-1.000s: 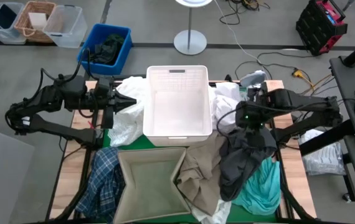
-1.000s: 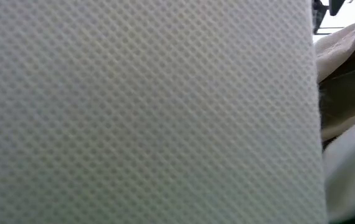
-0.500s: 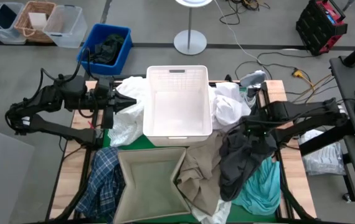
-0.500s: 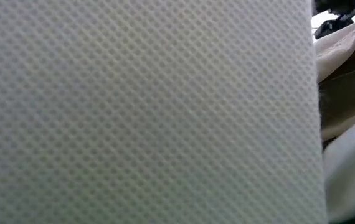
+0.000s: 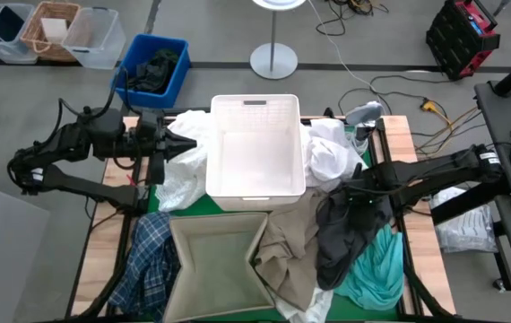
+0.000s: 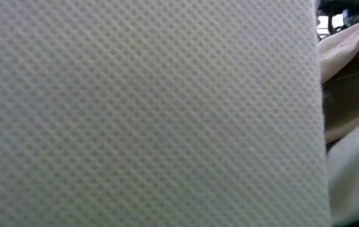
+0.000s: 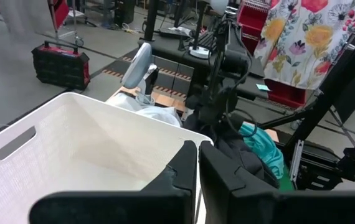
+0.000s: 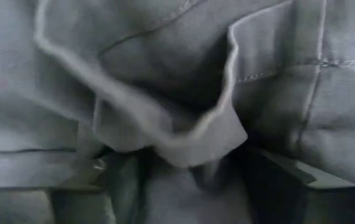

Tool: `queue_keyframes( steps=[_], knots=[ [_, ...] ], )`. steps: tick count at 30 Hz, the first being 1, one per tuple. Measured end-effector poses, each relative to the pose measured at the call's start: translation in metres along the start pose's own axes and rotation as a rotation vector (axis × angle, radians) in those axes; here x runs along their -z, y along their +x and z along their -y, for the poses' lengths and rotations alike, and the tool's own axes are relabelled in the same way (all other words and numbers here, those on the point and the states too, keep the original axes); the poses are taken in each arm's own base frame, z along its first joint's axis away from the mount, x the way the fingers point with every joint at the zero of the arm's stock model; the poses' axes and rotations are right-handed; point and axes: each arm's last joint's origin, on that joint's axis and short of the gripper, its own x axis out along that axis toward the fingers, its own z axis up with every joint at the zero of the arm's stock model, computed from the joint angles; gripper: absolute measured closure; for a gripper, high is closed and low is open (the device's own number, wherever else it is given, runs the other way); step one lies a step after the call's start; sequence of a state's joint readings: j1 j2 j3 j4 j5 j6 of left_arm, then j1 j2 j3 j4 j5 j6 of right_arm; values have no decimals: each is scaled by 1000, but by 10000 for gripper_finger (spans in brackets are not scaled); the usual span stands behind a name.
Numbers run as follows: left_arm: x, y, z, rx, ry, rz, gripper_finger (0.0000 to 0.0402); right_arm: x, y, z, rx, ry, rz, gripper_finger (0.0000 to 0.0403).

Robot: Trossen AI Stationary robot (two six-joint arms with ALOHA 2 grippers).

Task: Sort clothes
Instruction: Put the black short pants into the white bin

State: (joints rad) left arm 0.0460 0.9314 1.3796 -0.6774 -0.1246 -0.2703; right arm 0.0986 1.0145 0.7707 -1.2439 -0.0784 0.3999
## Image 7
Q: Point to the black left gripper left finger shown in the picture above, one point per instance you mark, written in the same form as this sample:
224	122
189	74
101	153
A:
134	208

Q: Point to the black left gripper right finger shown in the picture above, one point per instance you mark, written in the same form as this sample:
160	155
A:
258	208

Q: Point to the black garment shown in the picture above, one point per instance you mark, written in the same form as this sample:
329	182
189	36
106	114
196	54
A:
243	155

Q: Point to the white garment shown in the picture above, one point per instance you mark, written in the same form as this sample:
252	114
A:
159	113

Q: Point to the teal garment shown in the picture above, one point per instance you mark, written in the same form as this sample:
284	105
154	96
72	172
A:
264	149

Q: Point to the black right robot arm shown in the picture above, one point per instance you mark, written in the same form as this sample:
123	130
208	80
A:
230	59

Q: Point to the green table mat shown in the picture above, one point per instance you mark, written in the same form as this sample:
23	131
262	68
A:
286	183

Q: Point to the teal sticky note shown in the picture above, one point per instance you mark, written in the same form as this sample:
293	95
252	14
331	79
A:
263	87

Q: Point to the white round power hub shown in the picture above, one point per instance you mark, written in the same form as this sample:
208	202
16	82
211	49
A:
199	52

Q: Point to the black keyboard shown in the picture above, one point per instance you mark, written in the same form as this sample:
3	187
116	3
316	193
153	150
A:
207	40

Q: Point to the red storage bin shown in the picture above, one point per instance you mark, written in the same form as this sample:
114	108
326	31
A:
286	93
252	21

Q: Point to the round white disc lamp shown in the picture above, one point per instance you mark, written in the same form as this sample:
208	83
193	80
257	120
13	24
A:
137	65

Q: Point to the white perforated plastic basket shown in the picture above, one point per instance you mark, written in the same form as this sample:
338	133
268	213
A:
71	140

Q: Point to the floral print cloth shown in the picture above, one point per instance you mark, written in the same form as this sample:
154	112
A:
305	40

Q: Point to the red and black toolbox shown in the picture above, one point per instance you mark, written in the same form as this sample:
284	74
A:
60	67

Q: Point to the metal wheeled cart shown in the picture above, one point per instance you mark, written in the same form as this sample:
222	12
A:
71	18

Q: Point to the silver frame bracket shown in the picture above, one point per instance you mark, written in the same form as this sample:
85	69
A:
296	160

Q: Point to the black metal rig frame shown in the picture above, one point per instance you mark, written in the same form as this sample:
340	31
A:
336	84

